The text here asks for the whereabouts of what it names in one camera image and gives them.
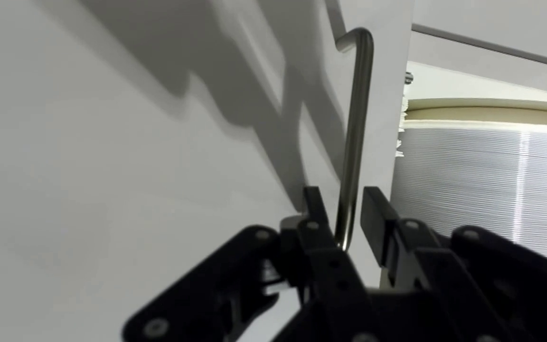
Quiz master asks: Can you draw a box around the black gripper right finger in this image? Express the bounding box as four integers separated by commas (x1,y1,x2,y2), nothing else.
361,186,496,342

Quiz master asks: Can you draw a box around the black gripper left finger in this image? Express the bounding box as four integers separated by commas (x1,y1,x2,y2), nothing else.
279,186,368,342

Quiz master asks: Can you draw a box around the white cupboard door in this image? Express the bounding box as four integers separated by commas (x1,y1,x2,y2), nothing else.
0,0,414,342

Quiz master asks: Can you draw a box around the silver cupboard door handle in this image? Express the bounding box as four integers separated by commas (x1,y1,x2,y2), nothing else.
334,29,374,251

